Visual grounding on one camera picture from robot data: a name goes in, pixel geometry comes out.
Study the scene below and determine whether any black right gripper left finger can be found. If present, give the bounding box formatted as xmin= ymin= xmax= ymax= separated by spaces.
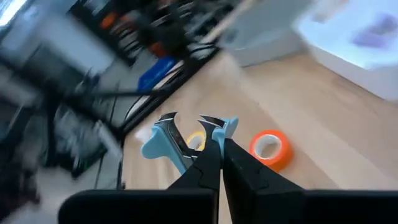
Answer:
xmin=58 ymin=139 xmax=222 ymax=224

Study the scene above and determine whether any light blue staple remover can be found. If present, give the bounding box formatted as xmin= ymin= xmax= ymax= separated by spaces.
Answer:
xmin=141 ymin=111 xmax=239 ymax=175

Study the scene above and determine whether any yellow tape roll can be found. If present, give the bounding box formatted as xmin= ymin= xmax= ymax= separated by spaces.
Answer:
xmin=185 ymin=130 xmax=206 ymax=152

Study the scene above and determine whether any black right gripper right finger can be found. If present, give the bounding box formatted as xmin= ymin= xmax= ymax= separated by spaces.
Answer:
xmin=223 ymin=138 xmax=398 ymax=224

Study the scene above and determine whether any white plastic storage bin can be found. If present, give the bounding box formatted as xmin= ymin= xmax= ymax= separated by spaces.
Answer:
xmin=292 ymin=0 xmax=398 ymax=102

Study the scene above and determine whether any orange tape roll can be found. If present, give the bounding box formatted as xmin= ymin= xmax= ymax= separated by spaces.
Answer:
xmin=248 ymin=129 xmax=294 ymax=173

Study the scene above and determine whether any grey plastic storage bin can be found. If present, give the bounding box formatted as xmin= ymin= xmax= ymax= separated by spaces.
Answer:
xmin=217 ymin=0 xmax=307 ymax=68

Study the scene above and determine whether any black aluminium rig frame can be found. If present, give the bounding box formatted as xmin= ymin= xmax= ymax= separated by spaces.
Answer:
xmin=71 ymin=46 xmax=224 ymax=190

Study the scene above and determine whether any shelf of parts bins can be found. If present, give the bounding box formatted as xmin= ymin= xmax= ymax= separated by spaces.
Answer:
xmin=68 ymin=0 xmax=218 ymax=68

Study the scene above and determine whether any blue plastic crate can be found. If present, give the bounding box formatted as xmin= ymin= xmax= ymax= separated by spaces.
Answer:
xmin=136 ymin=55 xmax=178 ymax=93

